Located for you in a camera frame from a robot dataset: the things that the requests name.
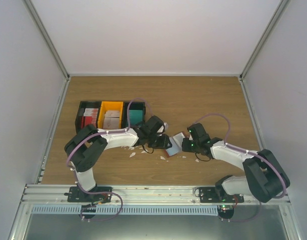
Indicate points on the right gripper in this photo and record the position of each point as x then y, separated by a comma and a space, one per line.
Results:
185, 146

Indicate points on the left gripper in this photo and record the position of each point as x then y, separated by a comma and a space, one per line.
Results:
166, 139

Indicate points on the black bin with green cards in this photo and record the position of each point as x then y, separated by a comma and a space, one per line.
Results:
134, 105

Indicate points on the green credit card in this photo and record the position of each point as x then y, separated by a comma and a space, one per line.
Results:
135, 116

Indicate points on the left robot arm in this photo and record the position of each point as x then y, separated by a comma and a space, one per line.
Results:
86, 147

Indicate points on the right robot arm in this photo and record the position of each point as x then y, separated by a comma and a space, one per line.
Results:
264, 178

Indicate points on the white cards stack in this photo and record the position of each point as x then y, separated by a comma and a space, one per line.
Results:
111, 120

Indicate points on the red cards stack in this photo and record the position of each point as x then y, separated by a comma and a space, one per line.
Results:
89, 117

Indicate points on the black bin with red cards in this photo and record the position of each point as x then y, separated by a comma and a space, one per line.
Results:
82, 106

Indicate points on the yellow plastic bin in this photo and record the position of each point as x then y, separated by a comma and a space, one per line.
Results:
109, 105

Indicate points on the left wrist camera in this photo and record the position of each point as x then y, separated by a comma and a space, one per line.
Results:
163, 128

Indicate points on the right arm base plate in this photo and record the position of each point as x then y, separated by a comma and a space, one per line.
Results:
211, 194

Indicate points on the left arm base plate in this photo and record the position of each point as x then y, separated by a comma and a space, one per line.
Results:
76, 195

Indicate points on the aluminium front rail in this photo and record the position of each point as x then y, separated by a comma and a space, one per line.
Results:
183, 195

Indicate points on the grey slotted cable duct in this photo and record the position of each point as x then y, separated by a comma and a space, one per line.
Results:
190, 210

